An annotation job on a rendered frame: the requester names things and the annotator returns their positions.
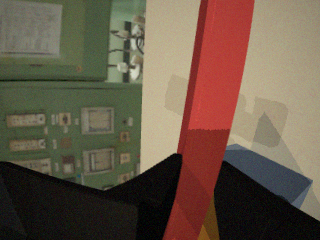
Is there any grey open box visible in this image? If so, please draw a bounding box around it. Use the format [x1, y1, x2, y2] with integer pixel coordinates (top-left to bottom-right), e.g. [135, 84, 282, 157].
[197, 143, 313, 240]

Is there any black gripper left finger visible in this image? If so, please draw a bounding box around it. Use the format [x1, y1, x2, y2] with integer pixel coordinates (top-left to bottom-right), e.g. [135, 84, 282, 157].
[0, 153, 183, 240]

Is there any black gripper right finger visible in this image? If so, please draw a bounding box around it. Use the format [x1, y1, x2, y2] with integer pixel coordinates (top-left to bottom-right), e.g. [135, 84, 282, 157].
[213, 161, 320, 240]

